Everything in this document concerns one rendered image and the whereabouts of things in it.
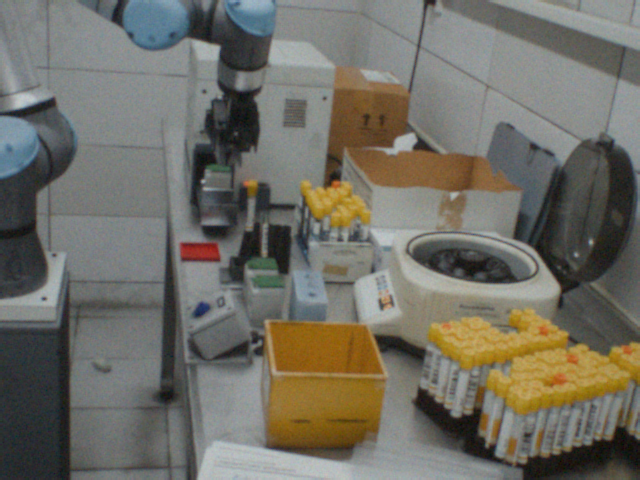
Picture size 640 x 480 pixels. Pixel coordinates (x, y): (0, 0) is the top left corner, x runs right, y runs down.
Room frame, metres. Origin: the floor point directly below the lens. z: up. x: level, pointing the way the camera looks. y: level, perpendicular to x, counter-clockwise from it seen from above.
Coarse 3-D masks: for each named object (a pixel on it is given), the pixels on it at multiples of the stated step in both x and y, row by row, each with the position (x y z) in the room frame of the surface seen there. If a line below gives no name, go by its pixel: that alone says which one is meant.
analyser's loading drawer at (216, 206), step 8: (200, 184) 1.67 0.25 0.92; (200, 192) 1.60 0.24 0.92; (208, 192) 1.55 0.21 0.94; (216, 192) 1.55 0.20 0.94; (224, 192) 1.56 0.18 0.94; (232, 192) 1.56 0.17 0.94; (200, 200) 1.57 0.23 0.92; (208, 200) 1.55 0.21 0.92; (216, 200) 1.55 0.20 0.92; (224, 200) 1.56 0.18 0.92; (232, 200) 1.59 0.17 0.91; (200, 208) 1.52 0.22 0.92; (208, 208) 1.49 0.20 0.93; (216, 208) 1.50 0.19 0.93; (224, 208) 1.50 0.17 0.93; (232, 208) 1.50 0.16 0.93; (208, 216) 1.49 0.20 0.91; (216, 216) 1.50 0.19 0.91; (224, 216) 1.50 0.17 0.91; (232, 216) 1.50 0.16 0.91; (208, 224) 1.49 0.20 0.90; (216, 224) 1.50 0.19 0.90; (224, 224) 1.50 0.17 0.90; (232, 224) 1.50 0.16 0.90
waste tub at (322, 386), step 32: (288, 352) 0.98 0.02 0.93; (320, 352) 0.98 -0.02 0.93; (352, 352) 0.99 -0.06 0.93; (288, 384) 0.85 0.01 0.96; (320, 384) 0.85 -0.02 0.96; (352, 384) 0.86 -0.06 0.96; (384, 384) 0.87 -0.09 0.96; (288, 416) 0.85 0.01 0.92; (320, 416) 0.85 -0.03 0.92; (352, 416) 0.86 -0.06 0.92; (320, 448) 0.86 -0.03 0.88; (352, 448) 0.86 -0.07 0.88
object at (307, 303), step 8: (296, 272) 1.13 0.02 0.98; (304, 272) 1.14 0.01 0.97; (296, 280) 1.11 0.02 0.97; (304, 280) 1.11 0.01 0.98; (312, 280) 1.11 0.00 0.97; (320, 280) 1.11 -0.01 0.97; (296, 288) 1.08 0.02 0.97; (304, 288) 1.08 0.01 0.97; (312, 288) 1.08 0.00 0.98; (320, 288) 1.09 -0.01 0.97; (296, 296) 1.06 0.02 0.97; (304, 296) 1.06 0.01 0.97; (312, 296) 1.06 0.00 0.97; (320, 296) 1.06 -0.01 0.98; (296, 304) 1.05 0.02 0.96; (304, 304) 1.04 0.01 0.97; (312, 304) 1.04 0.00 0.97; (320, 304) 1.04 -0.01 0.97; (296, 312) 1.05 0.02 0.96; (304, 312) 1.04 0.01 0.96; (312, 312) 1.04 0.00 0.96; (320, 312) 1.04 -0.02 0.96; (288, 320) 1.14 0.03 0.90; (296, 320) 1.04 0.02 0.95; (304, 320) 1.04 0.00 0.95; (312, 320) 1.04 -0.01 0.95; (320, 320) 1.04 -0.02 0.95
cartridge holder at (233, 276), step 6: (234, 258) 1.32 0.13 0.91; (240, 258) 1.32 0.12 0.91; (246, 258) 1.32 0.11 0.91; (234, 264) 1.29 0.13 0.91; (240, 264) 1.32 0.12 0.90; (222, 270) 1.31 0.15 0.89; (228, 270) 1.31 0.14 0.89; (234, 270) 1.27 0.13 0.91; (240, 270) 1.27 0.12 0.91; (222, 276) 1.28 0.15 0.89; (228, 276) 1.29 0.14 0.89; (234, 276) 1.27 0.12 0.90; (240, 276) 1.27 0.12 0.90; (222, 282) 1.27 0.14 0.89; (228, 282) 1.27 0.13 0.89; (234, 282) 1.27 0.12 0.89; (240, 282) 1.27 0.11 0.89
